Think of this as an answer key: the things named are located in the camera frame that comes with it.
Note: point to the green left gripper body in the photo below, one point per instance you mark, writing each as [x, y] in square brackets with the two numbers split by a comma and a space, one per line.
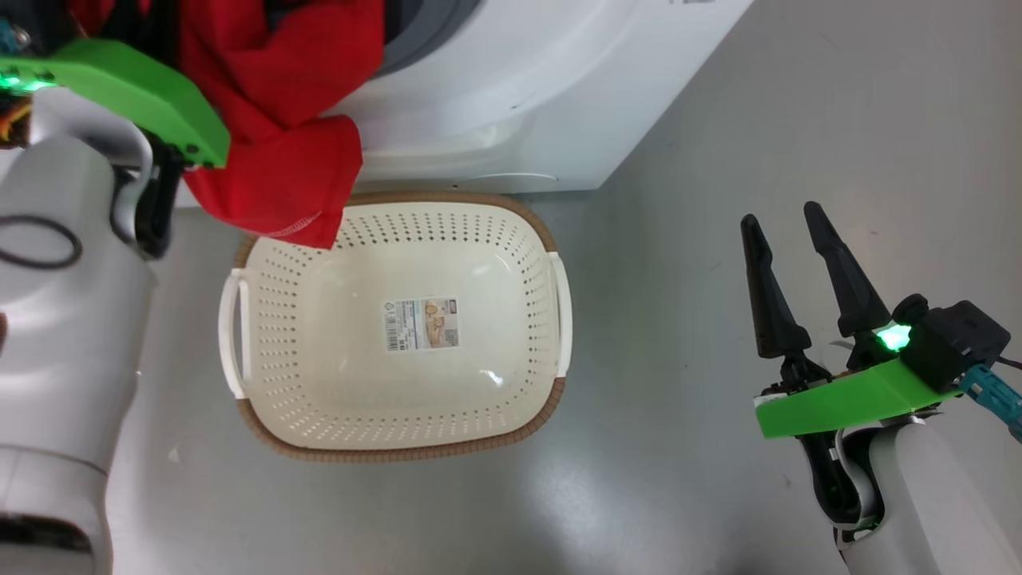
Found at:
[136, 92]

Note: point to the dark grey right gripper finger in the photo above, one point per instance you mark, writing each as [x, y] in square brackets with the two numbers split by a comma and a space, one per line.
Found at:
[770, 303]
[850, 279]

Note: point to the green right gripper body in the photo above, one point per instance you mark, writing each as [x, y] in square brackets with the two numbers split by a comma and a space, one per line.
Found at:
[846, 399]

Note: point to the red garment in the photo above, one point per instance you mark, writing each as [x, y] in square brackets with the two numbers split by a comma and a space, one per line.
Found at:
[271, 104]

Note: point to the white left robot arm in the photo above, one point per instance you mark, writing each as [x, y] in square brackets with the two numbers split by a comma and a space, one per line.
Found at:
[64, 359]

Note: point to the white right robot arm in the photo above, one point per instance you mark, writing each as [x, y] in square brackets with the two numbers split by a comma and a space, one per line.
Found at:
[934, 503]

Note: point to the grey rubber door gasket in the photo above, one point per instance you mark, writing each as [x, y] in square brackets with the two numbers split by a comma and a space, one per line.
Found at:
[423, 28]

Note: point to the white washing machine body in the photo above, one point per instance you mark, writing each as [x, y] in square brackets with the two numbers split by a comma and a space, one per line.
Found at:
[511, 88]

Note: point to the product label in basket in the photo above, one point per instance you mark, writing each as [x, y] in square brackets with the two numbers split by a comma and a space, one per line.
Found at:
[421, 324]

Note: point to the cream perforated laundry basket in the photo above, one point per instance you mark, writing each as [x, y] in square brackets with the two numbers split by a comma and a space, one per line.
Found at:
[359, 383]

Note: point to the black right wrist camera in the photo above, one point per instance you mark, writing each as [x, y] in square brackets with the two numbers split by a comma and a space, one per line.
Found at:
[954, 339]

